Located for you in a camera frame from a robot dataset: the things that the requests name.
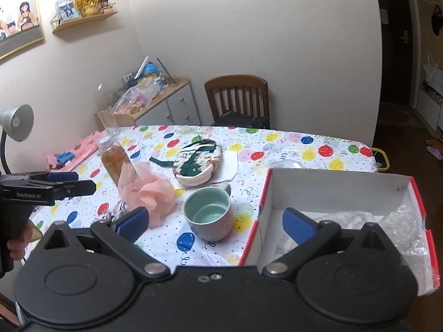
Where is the person's left hand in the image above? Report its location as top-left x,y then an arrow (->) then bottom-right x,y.
7,220 -> 43,261

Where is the pink mesh bath pouf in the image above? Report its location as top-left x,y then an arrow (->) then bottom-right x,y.
117,162 -> 176,229

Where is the black yellow waste bin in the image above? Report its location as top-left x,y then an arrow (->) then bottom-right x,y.
371,148 -> 390,172

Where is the grey desk lamp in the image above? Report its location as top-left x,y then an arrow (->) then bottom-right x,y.
0,104 -> 35,175

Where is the clear plastic bag of items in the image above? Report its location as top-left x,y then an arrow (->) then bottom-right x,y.
111,84 -> 161,114

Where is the pink patterned box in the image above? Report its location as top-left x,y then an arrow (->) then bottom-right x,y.
46,131 -> 106,172

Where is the pale green ceramic cup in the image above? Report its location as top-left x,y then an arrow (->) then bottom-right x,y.
183,183 -> 233,242

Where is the clear bubble wrap bag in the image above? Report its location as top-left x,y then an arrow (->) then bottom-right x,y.
274,201 -> 428,257

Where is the orange drink plastic bottle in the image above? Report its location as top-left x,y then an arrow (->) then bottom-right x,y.
97,109 -> 136,188

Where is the patterned fabric pouch green strap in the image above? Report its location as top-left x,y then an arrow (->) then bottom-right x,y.
148,139 -> 224,188

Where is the yellow woven ornament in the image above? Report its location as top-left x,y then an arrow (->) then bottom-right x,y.
74,0 -> 101,17

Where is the brown wooden chair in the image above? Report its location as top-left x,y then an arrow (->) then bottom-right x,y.
204,74 -> 270,130

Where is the white tote bag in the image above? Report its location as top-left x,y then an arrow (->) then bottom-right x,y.
423,53 -> 443,94

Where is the small white drawer cabinet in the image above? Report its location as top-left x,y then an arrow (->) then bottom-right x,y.
94,77 -> 201,130

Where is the red white cardboard box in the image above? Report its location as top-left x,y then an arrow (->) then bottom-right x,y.
239,168 -> 441,295

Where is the framed family picture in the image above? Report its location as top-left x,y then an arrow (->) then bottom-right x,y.
1,0 -> 44,60

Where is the wooden wall shelf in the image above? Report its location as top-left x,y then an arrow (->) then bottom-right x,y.
50,6 -> 118,34

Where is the small photo frame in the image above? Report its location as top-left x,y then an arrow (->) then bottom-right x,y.
56,0 -> 81,22

